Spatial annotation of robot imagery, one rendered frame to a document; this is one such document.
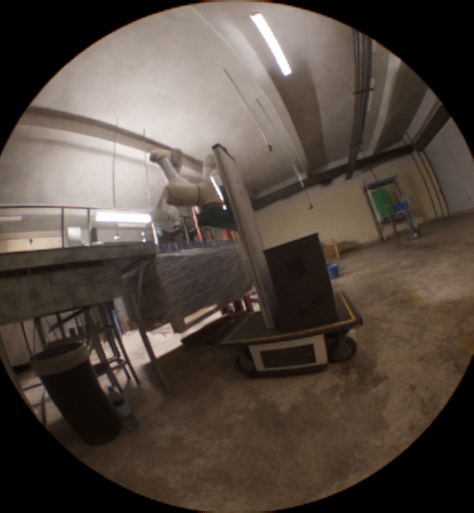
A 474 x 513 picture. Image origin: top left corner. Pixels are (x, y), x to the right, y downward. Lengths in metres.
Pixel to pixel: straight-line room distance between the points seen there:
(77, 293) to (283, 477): 1.33
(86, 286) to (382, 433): 1.63
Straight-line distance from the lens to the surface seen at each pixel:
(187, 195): 1.16
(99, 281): 1.25
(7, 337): 4.04
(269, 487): 0.83
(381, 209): 9.12
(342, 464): 0.84
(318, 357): 1.14
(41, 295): 1.21
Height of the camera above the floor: 0.77
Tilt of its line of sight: 4 degrees up
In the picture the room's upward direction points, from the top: 16 degrees counter-clockwise
